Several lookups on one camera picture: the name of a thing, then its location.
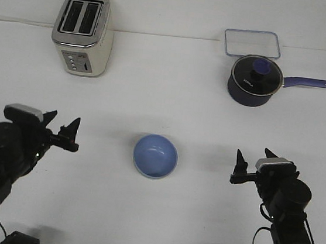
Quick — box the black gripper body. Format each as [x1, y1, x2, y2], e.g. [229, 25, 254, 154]
[229, 163, 300, 199]
[14, 120, 82, 166]

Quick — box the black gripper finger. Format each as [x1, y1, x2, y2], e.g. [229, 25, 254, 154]
[42, 110, 57, 128]
[265, 148, 278, 159]
[233, 149, 248, 175]
[59, 118, 81, 146]

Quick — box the blue bowl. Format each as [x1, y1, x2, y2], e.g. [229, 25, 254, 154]
[132, 134, 178, 179]

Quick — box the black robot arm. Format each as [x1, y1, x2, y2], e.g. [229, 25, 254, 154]
[230, 149, 315, 244]
[0, 103, 81, 205]

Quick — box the dark blue saucepan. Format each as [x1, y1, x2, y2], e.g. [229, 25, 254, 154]
[227, 75, 326, 107]

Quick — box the glass pot lid blue knob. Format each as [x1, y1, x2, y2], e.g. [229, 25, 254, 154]
[231, 55, 283, 97]

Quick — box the silver two-slot toaster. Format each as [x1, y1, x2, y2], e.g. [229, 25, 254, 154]
[52, 0, 114, 77]

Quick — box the clear plastic container lid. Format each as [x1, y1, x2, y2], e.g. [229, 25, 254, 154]
[224, 29, 281, 60]

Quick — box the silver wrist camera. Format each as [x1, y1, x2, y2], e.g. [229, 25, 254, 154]
[255, 157, 292, 173]
[4, 103, 44, 125]

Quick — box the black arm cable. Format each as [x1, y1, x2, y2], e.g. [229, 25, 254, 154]
[252, 203, 326, 244]
[0, 214, 12, 239]

